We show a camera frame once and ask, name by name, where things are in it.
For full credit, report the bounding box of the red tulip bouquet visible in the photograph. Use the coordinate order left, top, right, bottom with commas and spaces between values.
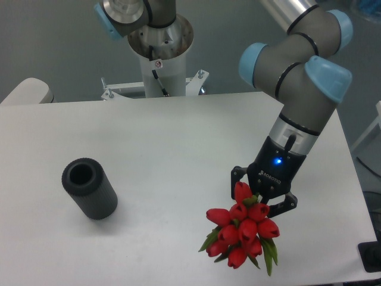
199, 182, 280, 276

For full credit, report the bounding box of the black pedestal cable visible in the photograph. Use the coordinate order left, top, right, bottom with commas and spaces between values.
148, 45, 172, 98

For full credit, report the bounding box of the white chair backrest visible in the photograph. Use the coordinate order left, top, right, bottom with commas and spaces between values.
1, 77, 56, 106

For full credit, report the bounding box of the white furniture leg right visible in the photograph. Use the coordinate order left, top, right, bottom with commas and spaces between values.
349, 101, 380, 156

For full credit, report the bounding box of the white pedestal base frame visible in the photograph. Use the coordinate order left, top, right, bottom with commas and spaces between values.
101, 69, 210, 101

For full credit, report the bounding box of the blue item in clear bag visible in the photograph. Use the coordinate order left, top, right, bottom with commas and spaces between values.
350, 0, 380, 24

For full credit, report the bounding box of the black device at table corner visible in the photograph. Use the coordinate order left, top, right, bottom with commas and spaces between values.
358, 241, 380, 273

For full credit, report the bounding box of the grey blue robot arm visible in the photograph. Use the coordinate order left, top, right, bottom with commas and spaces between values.
94, 1, 353, 217

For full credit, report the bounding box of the dark grey ribbed vase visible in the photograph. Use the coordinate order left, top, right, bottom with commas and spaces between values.
61, 158, 118, 220

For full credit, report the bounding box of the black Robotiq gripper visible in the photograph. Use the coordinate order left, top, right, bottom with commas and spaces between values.
230, 135, 306, 218

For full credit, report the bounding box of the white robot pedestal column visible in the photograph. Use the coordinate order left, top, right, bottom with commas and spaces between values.
127, 14, 193, 94

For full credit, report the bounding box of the black cable on floor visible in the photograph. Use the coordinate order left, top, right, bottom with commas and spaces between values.
356, 157, 381, 176

